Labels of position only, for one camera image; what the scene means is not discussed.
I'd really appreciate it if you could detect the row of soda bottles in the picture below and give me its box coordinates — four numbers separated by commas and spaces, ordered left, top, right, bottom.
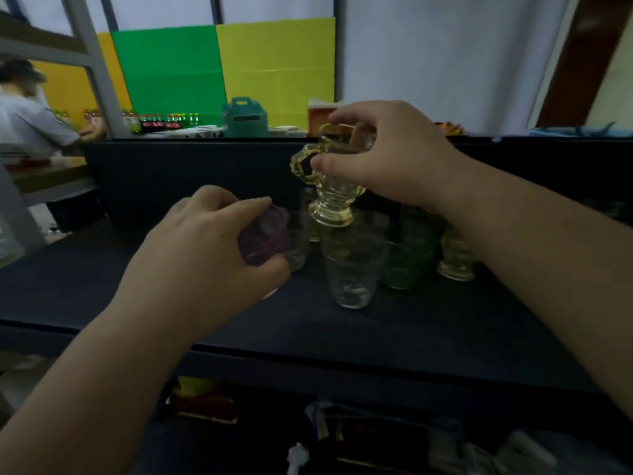
121, 110, 204, 135

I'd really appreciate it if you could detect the green glass tumbler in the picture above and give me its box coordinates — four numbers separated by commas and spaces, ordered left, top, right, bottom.
383, 206, 442, 292

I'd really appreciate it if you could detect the yellow footed glass mug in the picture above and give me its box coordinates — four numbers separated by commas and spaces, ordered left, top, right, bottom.
290, 122, 377, 228
437, 226, 478, 283

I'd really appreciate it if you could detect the yellow wall panel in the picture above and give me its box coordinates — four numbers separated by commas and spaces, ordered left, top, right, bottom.
216, 17, 337, 130

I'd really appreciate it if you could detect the small clear glass cup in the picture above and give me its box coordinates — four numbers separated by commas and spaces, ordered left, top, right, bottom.
284, 212, 313, 273

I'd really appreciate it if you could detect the purple glass cup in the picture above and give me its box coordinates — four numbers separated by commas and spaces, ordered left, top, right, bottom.
237, 205, 290, 268

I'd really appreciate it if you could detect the teal carton box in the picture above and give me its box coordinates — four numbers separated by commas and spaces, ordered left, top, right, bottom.
222, 97, 270, 139

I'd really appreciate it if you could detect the orange box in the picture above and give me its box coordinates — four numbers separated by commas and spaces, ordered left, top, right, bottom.
307, 98, 343, 138

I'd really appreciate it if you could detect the person's left hand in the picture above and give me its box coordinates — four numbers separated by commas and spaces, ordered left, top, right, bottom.
111, 185, 292, 343

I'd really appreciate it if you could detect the person's right hand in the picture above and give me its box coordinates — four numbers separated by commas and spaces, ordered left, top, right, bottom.
309, 100, 469, 214

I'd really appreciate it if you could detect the grey metal rack frame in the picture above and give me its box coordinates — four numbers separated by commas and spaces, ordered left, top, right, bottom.
0, 0, 133, 140

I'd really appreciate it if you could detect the green wall panel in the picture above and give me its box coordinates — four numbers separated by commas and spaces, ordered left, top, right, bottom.
110, 24, 228, 128

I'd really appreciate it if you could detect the person's left forearm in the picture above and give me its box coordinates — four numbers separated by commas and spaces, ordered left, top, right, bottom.
0, 304, 198, 475

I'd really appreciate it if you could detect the tall clear glass tumbler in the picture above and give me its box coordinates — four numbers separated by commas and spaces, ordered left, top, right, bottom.
320, 212, 392, 310

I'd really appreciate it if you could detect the orange wall panel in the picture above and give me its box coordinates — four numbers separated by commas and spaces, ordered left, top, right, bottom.
30, 32, 133, 128

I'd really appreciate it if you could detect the person's right forearm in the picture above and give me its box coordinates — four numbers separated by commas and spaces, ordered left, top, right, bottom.
437, 152, 633, 422

